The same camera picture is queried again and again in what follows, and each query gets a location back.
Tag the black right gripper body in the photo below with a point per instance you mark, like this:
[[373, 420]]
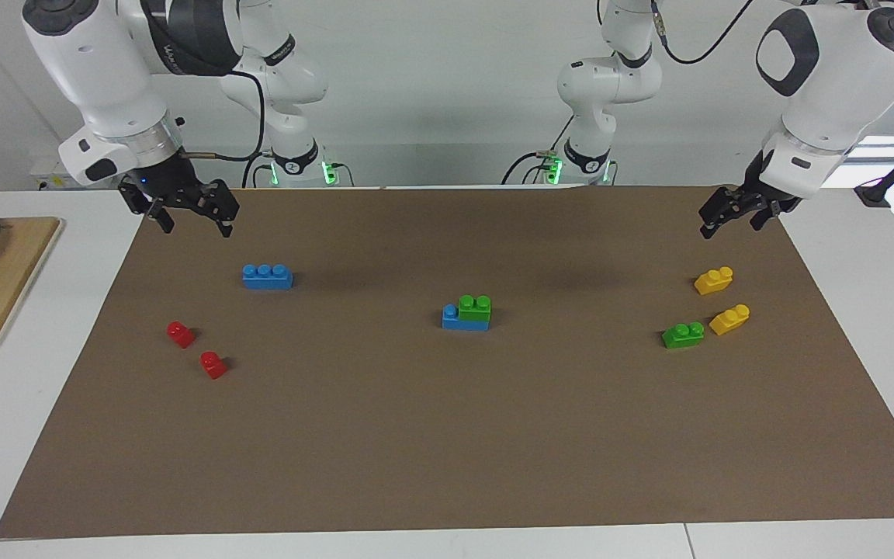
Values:
[[175, 190]]

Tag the red one-stud toy block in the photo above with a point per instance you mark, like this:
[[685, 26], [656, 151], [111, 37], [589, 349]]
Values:
[[180, 335], [213, 366]]

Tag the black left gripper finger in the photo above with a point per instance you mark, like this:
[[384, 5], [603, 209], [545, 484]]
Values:
[[714, 223], [763, 218]]

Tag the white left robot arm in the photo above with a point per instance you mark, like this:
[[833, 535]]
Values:
[[827, 85]]

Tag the white wall socket box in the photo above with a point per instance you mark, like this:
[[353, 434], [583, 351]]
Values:
[[47, 177]]

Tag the brown table mat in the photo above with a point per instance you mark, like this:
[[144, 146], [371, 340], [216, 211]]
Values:
[[447, 435]]

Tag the blue three-stud toy block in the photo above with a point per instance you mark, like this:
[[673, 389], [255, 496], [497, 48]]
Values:
[[267, 278], [462, 324]]

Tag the green two-stud toy block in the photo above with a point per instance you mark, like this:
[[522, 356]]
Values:
[[682, 336], [476, 309]]

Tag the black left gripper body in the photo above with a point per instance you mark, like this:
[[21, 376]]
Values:
[[757, 198]]

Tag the yellow two-stud toy block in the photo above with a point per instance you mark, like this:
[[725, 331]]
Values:
[[712, 282], [729, 321]]

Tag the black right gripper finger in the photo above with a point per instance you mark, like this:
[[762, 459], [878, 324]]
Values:
[[162, 217], [225, 227]]

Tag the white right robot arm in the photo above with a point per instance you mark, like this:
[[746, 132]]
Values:
[[98, 70]]

